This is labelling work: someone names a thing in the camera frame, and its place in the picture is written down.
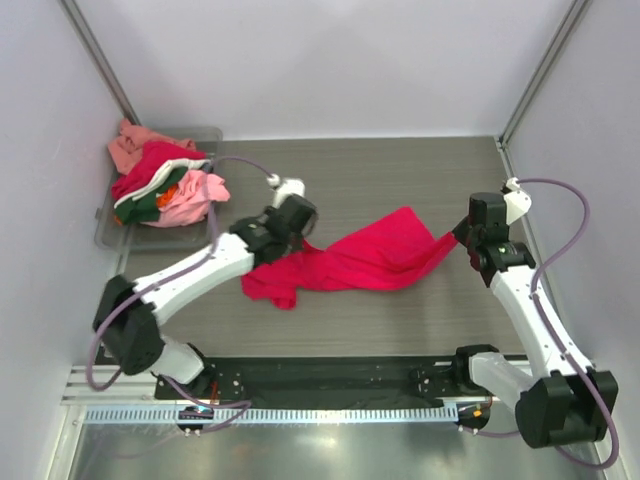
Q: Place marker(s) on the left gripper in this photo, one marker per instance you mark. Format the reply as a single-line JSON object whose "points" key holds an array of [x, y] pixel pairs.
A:
{"points": [[288, 245]]}

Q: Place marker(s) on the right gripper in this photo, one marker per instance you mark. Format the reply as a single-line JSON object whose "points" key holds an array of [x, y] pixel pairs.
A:
{"points": [[467, 232]]}

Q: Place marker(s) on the magenta t shirt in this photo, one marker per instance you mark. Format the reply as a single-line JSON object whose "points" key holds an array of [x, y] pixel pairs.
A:
{"points": [[390, 254]]}

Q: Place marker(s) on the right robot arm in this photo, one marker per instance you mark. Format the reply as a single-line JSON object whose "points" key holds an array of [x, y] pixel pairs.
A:
{"points": [[563, 399]]}

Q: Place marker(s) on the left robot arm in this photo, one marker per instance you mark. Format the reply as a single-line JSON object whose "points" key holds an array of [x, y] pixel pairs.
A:
{"points": [[130, 314]]}

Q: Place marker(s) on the light pink t shirt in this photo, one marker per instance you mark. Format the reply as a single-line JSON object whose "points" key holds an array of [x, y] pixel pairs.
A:
{"points": [[196, 191]]}

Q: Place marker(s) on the orange garment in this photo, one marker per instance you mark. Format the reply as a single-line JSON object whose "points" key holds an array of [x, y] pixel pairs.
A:
{"points": [[166, 197]]}

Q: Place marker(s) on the green white t shirt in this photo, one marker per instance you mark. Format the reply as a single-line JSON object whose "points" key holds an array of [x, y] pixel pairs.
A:
{"points": [[139, 206]]}

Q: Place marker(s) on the crimson t shirt in tray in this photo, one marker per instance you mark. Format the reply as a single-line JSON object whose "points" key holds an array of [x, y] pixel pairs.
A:
{"points": [[154, 155]]}

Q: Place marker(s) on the salmon pink t shirt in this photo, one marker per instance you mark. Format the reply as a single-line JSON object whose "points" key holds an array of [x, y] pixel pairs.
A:
{"points": [[127, 148]]}

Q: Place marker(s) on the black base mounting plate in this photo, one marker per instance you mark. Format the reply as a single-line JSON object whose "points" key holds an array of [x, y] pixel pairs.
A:
{"points": [[339, 383]]}

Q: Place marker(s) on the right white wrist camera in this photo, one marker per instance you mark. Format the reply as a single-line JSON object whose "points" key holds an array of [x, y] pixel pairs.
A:
{"points": [[518, 201]]}

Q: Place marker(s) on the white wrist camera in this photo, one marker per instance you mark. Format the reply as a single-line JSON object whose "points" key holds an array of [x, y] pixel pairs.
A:
{"points": [[284, 187], [518, 201]]}

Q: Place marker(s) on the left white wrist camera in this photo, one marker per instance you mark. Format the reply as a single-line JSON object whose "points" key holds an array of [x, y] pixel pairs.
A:
{"points": [[284, 187]]}

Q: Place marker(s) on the right aluminium table rail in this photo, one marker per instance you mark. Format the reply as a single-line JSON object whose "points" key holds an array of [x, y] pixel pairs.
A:
{"points": [[532, 235]]}

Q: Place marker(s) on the left aluminium frame post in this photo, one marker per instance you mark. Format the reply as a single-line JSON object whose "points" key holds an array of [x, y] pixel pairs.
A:
{"points": [[93, 48]]}

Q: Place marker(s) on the aluminium frame post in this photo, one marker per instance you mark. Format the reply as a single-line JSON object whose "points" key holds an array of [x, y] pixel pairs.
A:
{"points": [[567, 26], [93, 48]]}

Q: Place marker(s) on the right aluminium frame post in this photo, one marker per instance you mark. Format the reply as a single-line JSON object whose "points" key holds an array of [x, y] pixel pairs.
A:
{"points": [[567, 26]]}

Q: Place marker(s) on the white slotted cable duct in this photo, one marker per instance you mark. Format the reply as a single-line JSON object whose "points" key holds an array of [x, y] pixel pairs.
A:
{"points": [[191, 414]]}

